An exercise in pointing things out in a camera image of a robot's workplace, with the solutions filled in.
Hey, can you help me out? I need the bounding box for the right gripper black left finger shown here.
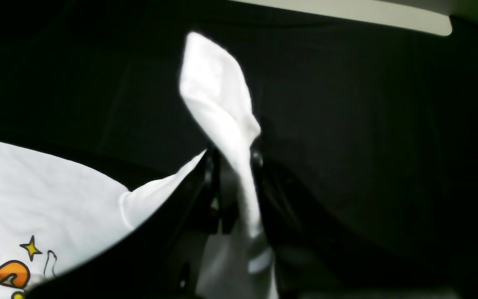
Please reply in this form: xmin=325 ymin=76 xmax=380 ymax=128
xmin=25 ymin=147 xmax=221 ymax=299

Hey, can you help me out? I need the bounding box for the black table cloth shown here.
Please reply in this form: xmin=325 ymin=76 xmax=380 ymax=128
xmin=0 ymin=0 xmax=478 ymax=284

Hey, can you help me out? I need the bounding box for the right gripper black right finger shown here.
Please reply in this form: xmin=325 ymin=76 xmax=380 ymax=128
xmin=251 ymin=145 xmax=478 ymax=299

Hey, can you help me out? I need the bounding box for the white printed t-shirt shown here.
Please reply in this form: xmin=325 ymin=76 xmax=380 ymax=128
xmin=0 ymin=32 xmax=279 ymax=299

